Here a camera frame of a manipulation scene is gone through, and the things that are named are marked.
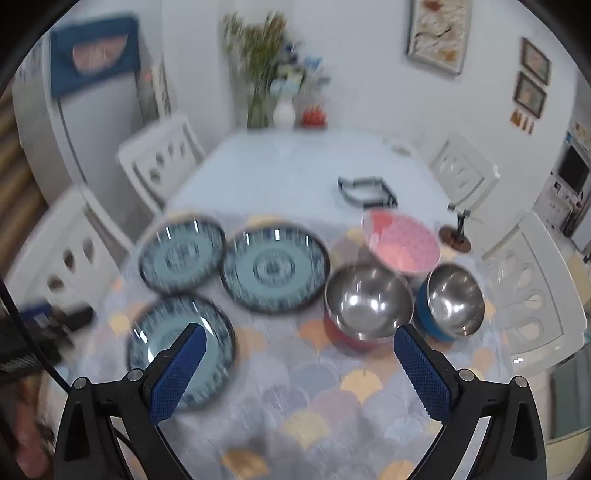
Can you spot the small framed wall picture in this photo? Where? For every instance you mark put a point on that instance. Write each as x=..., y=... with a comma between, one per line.
x=530, y=94
x=535, y=60

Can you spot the blue patterned plate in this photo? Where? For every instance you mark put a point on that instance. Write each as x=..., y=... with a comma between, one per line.
x=182, y=258
x=277, y=267
x=152, y=334

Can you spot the blue cloth cover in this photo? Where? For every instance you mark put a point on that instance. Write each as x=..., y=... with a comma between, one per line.
x=92, y=50

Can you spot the white refrigerator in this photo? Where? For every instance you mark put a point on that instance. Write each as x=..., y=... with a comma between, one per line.
x=46, y=138

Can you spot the glass vase with stems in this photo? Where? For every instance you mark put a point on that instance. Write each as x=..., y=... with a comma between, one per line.
x=258, y=83

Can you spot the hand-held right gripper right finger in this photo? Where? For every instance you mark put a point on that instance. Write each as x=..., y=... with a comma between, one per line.
x=422, y=374

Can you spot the large framed wall picture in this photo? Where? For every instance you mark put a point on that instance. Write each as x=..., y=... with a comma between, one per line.
x=438, y=32

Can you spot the red lidded pot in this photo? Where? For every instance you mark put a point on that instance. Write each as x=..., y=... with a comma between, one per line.
x=314, y=116

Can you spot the blue steel bowl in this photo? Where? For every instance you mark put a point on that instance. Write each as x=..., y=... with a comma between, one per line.
x=455, y=295

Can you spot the orange hanging wall ornaments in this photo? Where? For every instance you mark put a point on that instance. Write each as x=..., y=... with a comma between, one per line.
x=521, y=121

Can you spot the white dining chair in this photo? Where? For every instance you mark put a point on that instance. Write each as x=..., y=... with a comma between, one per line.
x=531, y=286
x=161, y=157
x=466, y=170
x=69, y=249

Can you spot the red steel bowl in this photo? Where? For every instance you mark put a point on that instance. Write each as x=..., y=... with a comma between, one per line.
x=364, y=300

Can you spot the microwave oven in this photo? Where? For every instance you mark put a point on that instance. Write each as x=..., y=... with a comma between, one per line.
x=575, y=168

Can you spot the fan pattern tablecloth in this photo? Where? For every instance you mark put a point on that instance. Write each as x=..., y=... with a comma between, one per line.
x=295, y=369

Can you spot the pink ceramic bowl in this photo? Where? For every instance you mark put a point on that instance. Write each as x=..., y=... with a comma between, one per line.
x=401, y=244

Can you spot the white ribbed vase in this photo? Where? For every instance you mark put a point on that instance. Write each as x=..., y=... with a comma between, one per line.
x=283, y=114

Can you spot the black plastic frame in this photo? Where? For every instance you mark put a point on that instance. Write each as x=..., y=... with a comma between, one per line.
x=364, y=180

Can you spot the wooden base clamp stand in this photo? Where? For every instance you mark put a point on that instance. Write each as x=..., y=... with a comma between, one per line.
x=455, y=241

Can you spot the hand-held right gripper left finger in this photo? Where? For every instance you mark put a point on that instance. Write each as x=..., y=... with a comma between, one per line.
x=178, y=369

